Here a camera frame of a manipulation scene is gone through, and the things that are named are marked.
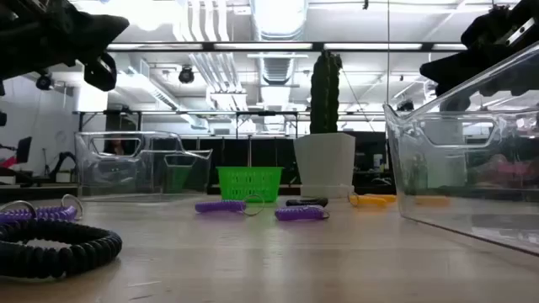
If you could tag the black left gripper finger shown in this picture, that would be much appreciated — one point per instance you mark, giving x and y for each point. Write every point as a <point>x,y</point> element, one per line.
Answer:
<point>101,73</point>
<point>111,27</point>

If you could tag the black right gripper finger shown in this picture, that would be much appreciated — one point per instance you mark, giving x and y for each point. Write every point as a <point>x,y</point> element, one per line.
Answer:
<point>446,69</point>

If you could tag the black background robot arm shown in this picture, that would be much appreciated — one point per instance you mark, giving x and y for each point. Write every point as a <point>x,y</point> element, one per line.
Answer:
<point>63,162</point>

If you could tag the black ceiling spotlight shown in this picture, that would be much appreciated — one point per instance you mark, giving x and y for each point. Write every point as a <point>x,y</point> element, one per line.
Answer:
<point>44,82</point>
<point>186,75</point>

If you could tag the person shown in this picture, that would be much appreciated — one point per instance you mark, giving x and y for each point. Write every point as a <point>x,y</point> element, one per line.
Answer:
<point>115,146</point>
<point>505,168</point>

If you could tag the small clear plastic bin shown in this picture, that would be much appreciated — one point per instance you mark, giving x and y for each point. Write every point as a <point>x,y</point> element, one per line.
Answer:
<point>84,168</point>

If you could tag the large clear plastic bin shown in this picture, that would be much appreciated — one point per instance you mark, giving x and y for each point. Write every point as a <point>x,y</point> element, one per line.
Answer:
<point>442,168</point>

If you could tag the black monitor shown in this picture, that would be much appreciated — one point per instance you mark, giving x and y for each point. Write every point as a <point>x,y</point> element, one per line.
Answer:
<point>24,149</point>

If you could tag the tall green cactus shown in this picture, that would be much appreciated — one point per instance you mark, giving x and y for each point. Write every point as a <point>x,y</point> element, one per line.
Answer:
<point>324,92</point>

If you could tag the red background object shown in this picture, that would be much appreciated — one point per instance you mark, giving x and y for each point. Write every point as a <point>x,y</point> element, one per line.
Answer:
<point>8,162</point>

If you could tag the white plant pot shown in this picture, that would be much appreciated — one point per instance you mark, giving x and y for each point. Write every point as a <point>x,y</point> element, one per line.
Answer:
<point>324,164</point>

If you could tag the green plastic basket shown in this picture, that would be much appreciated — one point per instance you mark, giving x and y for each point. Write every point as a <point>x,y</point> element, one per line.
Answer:
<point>248,183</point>

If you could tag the silver ventilation duct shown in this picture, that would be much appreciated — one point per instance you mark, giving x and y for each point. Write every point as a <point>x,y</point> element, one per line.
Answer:
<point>278,17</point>

